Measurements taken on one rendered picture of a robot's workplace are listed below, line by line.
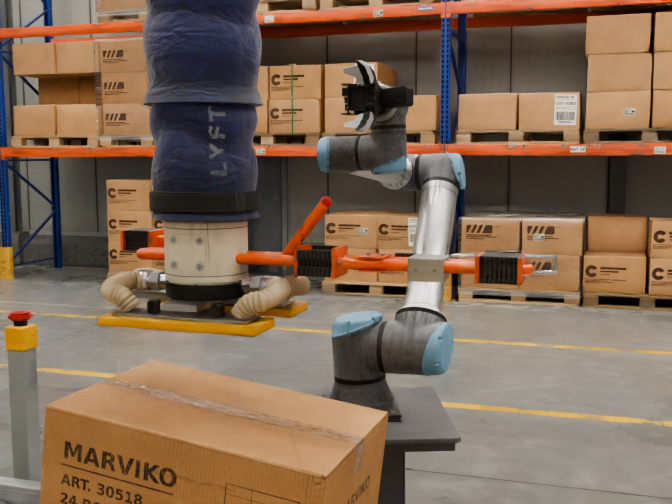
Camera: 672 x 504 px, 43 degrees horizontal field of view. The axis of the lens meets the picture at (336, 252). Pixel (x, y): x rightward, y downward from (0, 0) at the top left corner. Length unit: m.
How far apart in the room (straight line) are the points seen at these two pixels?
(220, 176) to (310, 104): 7.54
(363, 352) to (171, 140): 0.98
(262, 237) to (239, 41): 9.12
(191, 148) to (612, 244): 7.74
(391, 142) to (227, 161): 0.59
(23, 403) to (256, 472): 1.24
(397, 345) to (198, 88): 1.03
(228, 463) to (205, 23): 0.82
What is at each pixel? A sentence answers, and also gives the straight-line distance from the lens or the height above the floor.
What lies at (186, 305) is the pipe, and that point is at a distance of 1.65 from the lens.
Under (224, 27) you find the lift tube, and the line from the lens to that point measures 1.66.
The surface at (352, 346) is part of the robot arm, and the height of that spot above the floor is 0.96.
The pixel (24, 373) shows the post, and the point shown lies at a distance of 2.67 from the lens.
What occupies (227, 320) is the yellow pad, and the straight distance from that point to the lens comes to 1.62.
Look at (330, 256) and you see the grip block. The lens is 1.61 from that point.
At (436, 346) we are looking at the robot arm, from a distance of 2.32.
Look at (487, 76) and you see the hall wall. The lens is 10.05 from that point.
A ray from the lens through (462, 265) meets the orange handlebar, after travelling 1.56.
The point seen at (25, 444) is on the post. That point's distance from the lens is 2.73.
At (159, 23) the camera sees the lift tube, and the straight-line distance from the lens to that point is 1.69.
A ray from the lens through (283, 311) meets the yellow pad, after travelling 1.75.
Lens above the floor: 1.50
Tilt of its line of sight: 7 degrees down
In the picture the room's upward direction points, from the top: straight up
